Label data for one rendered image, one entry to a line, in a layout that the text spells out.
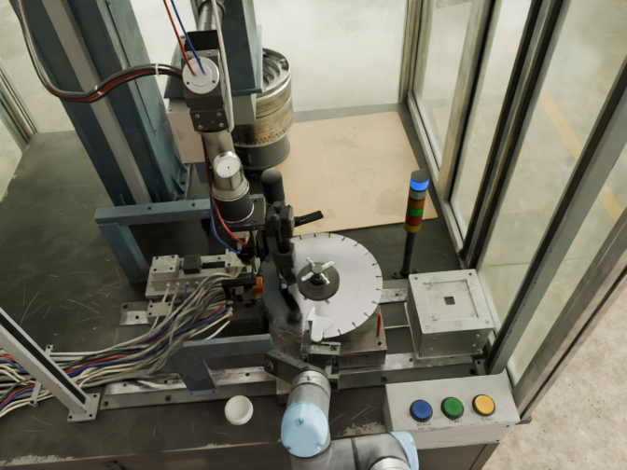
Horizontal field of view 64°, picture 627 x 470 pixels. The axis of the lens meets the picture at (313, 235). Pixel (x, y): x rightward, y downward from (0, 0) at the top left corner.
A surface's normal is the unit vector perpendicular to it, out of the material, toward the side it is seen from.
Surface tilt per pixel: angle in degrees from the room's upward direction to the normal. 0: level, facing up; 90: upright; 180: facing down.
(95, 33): 90
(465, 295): 0
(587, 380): 0
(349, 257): 0
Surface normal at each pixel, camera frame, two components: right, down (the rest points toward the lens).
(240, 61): 0.07, 0.76
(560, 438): -0.05, -0.65
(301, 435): -0.09, 0.27
